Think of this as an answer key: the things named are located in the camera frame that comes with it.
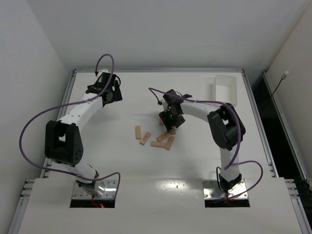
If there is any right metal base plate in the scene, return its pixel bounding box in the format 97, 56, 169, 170
202, 179, 248, 200

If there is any wood block six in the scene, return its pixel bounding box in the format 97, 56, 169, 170
135, 125, 141, 139

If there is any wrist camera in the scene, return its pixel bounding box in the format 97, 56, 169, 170
95, 69, 109, 77
157, 99, 170, 112

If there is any wood block three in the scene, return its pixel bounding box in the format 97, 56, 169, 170
156, 132, 171, 142

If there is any wood block eight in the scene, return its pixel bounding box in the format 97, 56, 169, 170
170, 127, 176, 135

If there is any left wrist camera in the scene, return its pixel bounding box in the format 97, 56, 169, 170
95, 69, 109, 77

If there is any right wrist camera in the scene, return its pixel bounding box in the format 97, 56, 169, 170
157, 99, 170, 112

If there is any white plastic box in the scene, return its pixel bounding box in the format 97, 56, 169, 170
212, 75, 238, 107

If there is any black wall cable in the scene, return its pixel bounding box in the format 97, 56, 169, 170
269, 71, 290, 98

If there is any purple cable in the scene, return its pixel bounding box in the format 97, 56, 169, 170
148, 87, 264, 201
19, 54, 121, 185

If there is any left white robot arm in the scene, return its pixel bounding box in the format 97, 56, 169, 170
45, 71, 122, 194

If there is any metal base plate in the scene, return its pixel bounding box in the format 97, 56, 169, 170
202, 179, 248, 200
72, 179, 118, 200

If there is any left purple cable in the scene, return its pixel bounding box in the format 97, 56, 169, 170
19, 54, 121, 185

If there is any wood block five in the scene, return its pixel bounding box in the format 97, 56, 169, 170
140, 131, 151, 145

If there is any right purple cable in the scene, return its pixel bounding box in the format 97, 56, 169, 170
148, 87, 264, 201

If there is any white front cover panel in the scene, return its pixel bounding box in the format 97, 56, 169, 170
19, 178, 301, 234

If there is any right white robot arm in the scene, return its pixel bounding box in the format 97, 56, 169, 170
157, 89, 246, 193

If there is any wood block seven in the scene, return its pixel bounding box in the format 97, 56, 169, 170
150, 141, 167, 148

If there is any wood block four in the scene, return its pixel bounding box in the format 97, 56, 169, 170
165, 136, 175, 150

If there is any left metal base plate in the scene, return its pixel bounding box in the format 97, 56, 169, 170
72, 179, 118, 200

